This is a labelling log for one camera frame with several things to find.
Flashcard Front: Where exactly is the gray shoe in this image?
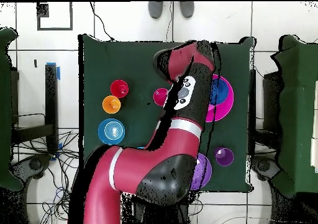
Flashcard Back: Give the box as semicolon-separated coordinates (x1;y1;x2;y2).
179;1;195;19
148;1;164;19

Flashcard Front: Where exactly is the thin black floor cable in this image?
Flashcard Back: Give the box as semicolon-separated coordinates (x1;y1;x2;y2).
89;1;116;42

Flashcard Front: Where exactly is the dark square floor frame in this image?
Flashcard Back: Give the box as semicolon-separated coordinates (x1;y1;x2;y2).
36;1;73;31

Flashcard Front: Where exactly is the dark green tablecloth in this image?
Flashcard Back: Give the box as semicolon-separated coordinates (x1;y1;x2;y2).
78;34;257;194

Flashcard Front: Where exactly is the small dark blue plastic bowl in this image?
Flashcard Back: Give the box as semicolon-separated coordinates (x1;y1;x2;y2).
209;78;230;105

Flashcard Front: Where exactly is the shallow light blue plastic bowl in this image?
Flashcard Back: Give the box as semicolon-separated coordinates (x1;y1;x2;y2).
98;118;125;146

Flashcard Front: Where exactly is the green cloth covered side table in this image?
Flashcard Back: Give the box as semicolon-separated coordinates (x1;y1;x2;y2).
270;34;318;197
0;27;23;191

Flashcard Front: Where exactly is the purple plastic cup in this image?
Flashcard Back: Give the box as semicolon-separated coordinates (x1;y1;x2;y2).
214;146;235;167

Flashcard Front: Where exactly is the purple plastic bowl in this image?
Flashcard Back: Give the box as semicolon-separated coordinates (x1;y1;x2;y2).
190;152;212;191

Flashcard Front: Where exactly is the orange plastic cup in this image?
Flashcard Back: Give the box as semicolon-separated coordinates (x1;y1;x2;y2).
102;95;122;115

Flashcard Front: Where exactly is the tangle of floor cables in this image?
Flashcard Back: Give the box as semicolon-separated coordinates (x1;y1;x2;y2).
12;130;80;224

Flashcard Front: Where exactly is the magenta plastic cup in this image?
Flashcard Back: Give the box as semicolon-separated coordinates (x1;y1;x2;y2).
153;87;170;107

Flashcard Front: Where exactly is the large pink plastic bowl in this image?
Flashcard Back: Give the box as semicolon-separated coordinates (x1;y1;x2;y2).
205;74;235;123

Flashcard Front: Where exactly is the red plastic cup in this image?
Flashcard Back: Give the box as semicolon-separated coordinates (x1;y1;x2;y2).
110;79;129;99

